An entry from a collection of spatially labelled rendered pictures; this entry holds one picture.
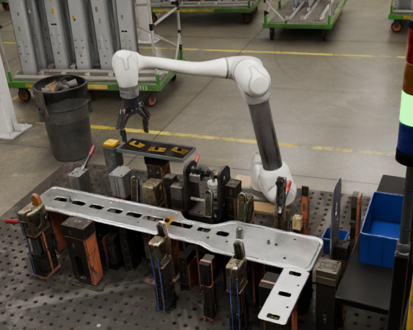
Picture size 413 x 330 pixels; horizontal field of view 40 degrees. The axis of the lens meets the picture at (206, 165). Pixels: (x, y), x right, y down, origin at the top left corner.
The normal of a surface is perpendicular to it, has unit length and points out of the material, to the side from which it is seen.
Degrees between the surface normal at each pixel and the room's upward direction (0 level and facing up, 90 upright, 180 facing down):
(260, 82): 85
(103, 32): 87
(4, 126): 89
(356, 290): 0
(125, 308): 0
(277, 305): 0
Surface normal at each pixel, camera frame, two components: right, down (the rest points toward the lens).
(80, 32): -0.24, 0.40
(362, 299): -0.07, -0.88
